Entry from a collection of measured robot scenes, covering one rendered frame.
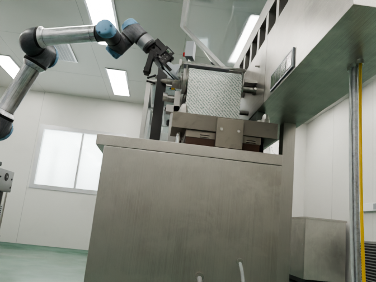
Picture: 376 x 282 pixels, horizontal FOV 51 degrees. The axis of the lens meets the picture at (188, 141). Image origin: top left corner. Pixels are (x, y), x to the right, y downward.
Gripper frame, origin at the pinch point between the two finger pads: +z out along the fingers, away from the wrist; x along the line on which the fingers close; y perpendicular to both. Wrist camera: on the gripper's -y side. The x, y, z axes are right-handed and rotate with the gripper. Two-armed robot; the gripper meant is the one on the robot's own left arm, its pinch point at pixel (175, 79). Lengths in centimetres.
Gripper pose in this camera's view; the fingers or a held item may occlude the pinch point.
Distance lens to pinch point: 180.7
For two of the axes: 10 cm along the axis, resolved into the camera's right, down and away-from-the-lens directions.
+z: 6.9, 7.2, -0.9
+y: 7.2, -6.6, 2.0
